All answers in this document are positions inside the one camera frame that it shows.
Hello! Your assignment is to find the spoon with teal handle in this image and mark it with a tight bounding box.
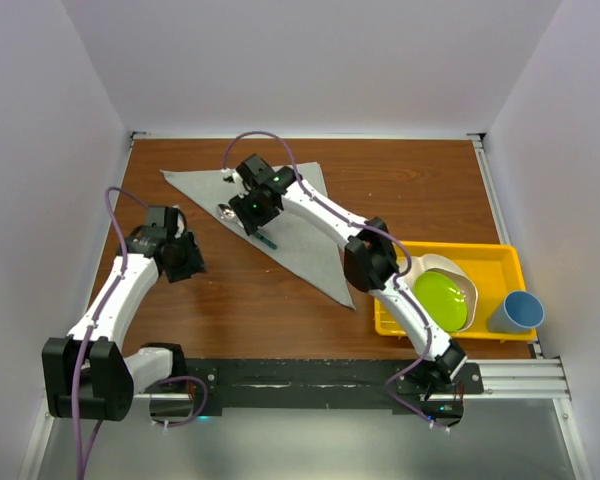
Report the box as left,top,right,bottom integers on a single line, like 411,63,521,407
216,204,278,250

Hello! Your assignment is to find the grey cloth napkin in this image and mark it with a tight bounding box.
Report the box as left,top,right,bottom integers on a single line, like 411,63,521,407
162,170,355,309

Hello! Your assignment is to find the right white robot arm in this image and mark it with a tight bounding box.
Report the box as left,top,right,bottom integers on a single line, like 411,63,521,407
221,154,467,393

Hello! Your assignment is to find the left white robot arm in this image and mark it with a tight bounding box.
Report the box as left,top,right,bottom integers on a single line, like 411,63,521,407
42,206,206,421

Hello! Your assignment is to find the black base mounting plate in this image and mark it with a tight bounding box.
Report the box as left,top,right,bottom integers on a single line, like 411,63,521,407
148,358,484,426

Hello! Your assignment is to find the lime green bowl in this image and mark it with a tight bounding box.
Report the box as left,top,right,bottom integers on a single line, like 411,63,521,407
413,271,468,332

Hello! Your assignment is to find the beige shell-shaped plate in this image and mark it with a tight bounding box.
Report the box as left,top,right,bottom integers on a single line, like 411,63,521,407
404,253,478,332

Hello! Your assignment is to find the yellow plastic tray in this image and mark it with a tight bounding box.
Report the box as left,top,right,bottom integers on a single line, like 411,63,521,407
404,241,537,342

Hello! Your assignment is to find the blue plastic cup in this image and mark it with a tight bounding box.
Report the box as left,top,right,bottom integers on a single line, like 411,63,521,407
487,290,546,334

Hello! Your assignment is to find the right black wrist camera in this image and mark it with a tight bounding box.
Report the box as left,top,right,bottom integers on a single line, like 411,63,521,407
221,154,275,190

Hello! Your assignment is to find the aluminium frame rail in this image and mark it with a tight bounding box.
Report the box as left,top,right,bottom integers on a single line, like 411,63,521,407
151,360,567,399

